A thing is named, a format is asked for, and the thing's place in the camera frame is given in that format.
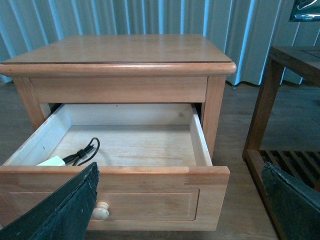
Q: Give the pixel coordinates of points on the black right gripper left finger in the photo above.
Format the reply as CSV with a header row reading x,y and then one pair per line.
x,y
63,215

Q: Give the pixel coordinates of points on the dark wooden side table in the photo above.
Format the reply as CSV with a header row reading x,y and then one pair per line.
x,y
285,126

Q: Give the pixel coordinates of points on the white charger with black cable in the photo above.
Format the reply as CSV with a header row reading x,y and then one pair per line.
x,y
81,157

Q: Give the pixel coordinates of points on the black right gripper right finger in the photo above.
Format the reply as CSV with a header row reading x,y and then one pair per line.
x,y
295,205

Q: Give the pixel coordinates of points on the wooden drawer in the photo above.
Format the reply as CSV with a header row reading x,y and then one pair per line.
x,y
155,170

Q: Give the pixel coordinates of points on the light blue pleated curtain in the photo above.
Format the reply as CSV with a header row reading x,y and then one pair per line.
x,y
243,29

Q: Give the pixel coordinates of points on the dark object top right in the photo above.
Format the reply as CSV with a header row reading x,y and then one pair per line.
x,y
305,11

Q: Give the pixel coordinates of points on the light wooden nightstand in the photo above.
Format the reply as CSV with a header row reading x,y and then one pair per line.
x,y
152,68

